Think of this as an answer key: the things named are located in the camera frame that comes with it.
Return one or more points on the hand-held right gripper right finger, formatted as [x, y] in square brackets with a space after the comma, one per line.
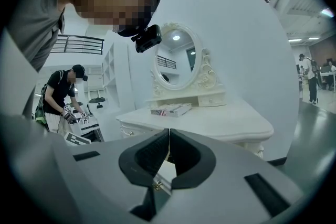
[195, 160]

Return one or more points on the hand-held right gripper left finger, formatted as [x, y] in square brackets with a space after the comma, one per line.
[147, 154]

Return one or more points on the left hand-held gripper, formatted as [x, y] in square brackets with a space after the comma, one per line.
[76, 139]

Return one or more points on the white drawer with gold knob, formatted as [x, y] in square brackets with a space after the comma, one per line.
[166, 171]

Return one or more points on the white dressing table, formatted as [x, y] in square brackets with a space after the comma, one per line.
[223, 120]

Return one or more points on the striped flat box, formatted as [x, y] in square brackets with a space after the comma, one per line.
[170, 110]

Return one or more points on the white shelf unit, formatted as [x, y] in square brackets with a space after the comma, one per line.
[115, 86]

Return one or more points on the oval mirror with ornate stand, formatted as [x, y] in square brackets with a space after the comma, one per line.
[207, 78]

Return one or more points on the person's grey shirt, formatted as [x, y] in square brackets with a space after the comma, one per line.
[34, 29]

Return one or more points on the ceiling light panel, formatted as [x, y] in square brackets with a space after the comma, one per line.
[295, 40]
[327, 12]
[314, 38]

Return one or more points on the black head-worn camera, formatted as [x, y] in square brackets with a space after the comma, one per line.
[148, 39]

